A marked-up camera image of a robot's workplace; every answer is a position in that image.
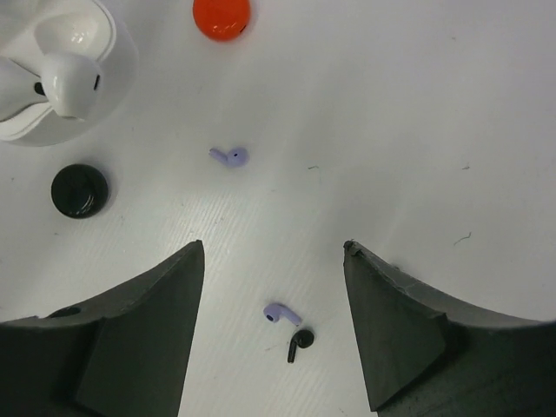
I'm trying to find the white earbud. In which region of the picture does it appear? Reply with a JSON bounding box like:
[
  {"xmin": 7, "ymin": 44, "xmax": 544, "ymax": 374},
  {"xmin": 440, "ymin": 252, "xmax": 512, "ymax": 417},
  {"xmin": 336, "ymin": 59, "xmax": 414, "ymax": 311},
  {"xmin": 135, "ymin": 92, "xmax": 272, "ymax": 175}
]
[{"xmin": 40, "ymin": 52, "xmax": 104, "ymax": 122}]

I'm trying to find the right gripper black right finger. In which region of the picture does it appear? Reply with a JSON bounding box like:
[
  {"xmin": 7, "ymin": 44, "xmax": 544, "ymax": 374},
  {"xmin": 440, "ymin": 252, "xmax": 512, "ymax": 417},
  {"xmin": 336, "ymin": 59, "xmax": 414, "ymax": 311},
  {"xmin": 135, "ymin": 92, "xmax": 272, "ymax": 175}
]
[{"xmin": 343, "ymin": 241, "xmax": 555, "ymax": 416}]

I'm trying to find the red charging case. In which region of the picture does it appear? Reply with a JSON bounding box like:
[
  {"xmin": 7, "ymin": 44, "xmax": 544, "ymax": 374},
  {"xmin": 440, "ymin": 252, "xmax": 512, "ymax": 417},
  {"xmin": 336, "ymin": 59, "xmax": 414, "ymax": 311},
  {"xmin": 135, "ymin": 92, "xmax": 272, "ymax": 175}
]
[{"xmin": 192, "ymin": 0, "xmax": 252, "ymax": 42}]

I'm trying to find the purple earbud upper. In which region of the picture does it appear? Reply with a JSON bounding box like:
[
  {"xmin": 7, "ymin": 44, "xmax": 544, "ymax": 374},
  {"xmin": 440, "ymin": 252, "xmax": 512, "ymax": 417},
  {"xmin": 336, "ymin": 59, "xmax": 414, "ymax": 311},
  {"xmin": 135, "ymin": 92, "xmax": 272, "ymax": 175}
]
[{"xmin": 209, "ymin": 147, "xmax": 249, "ymax": 168}]

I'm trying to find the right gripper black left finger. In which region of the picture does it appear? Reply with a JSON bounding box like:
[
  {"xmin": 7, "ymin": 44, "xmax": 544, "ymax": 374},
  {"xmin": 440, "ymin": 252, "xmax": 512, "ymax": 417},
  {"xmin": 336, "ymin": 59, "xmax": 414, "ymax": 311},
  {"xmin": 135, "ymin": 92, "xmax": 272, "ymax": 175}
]
[{"xmin": 1, "ymin": 241, "xmax": 204, "ymax": 416}]

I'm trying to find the black earbud lower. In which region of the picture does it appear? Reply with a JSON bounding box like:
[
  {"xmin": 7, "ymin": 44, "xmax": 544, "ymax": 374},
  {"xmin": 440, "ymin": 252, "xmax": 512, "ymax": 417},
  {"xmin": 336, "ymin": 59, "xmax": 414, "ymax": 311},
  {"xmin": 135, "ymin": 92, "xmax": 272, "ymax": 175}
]
[{"xmin": 287, "ymin": 328, "xmax": 314, "ymax": 364}]

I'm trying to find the purple earbud lower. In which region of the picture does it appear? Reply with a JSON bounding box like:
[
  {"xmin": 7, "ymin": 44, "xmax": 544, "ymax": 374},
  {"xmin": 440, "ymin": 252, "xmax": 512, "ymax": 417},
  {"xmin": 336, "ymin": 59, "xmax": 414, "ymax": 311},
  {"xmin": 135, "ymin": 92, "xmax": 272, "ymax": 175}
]
[{"xmin": 263, "ymin": 303, "xmax": 302, "ymax": 327}]

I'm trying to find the white charging case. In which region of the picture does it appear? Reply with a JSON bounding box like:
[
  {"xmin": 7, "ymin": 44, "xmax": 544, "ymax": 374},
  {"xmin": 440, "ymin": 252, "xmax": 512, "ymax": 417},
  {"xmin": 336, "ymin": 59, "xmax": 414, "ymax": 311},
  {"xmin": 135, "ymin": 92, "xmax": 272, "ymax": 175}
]
[{"xmin": 1, "ymin": 1, "xmax": 138, "ymax": 147}]

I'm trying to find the purple earbud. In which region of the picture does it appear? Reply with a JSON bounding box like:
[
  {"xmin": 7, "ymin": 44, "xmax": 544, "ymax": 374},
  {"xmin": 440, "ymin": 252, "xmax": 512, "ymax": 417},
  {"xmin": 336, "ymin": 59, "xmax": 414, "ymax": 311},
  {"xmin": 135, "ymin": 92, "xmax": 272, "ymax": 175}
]
[
  {"xmin": 209, "ymin": 147, "xmax": 249, "ymax": 168},
  {"xmin": 263, "ymin": 303, "xmax": 302, "ymax": 327}
]

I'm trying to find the black charging case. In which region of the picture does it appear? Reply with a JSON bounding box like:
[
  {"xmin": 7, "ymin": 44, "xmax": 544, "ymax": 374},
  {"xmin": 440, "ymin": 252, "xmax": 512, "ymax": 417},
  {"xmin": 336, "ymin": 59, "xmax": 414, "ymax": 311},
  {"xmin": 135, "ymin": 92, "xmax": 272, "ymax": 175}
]
[{"xmin": 50, "ymin": 163, "xmax": 109, "ymax": 219}]

